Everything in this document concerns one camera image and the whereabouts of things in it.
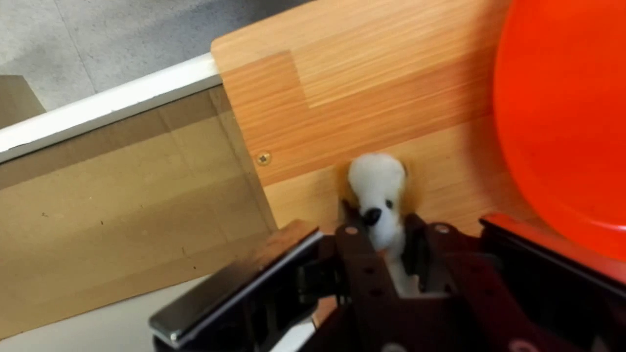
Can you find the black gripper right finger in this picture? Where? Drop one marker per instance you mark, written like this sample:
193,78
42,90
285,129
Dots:
521,280

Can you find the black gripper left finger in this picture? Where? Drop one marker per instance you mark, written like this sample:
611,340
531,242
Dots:
261,285

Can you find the small white plush toy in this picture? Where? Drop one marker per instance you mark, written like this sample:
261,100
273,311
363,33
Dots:
381,188

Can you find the orange plastic plate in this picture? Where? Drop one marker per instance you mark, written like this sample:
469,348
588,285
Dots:
568,129

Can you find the white toy kitchen sink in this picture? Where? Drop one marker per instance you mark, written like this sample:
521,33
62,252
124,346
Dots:
118,215

